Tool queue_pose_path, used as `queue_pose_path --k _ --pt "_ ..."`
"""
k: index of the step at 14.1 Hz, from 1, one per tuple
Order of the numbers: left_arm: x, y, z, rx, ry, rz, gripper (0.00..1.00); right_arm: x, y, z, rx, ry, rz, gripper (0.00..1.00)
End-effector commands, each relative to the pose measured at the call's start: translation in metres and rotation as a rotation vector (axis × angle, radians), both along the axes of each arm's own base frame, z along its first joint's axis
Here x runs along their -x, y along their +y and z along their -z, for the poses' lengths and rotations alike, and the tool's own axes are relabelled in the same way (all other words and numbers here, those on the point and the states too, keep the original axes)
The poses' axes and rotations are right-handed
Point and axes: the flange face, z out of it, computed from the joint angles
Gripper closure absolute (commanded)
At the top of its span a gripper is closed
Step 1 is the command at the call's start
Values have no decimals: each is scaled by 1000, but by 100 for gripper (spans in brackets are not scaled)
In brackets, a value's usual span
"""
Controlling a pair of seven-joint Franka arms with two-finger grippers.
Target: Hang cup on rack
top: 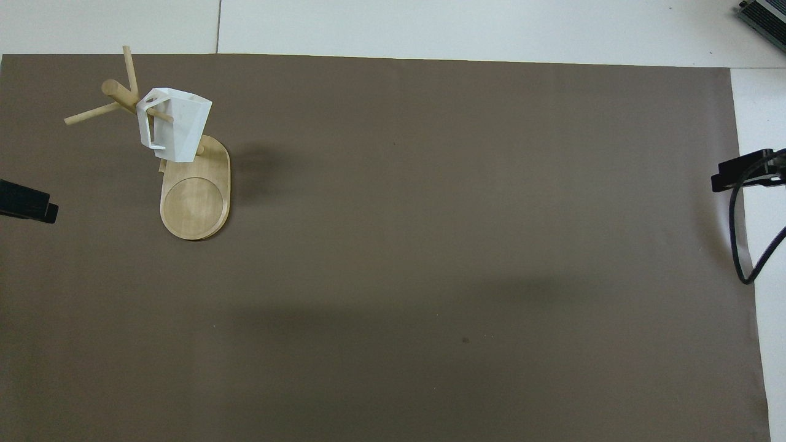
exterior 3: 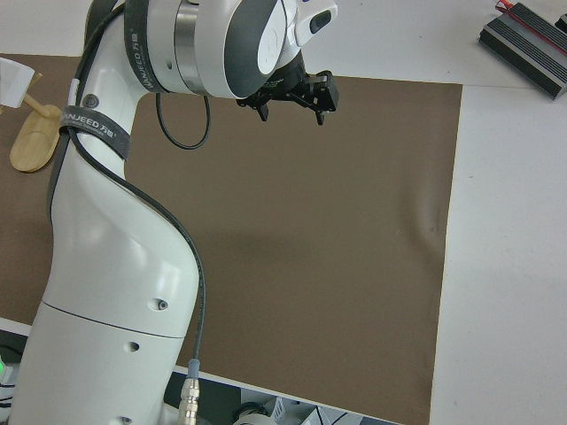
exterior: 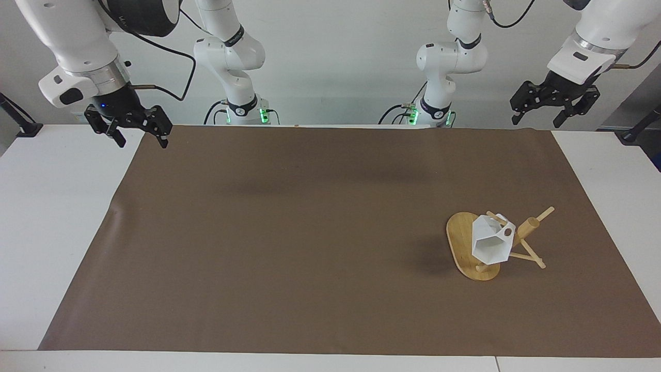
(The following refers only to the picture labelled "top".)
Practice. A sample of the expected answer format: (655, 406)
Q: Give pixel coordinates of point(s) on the wooden cup rack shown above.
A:
(195, 205)

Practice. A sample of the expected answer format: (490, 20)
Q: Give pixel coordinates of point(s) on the white faceted cup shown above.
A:
(181, 126)

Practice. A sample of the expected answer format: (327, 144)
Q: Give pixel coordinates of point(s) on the grey electronic box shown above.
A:
(767, 17)

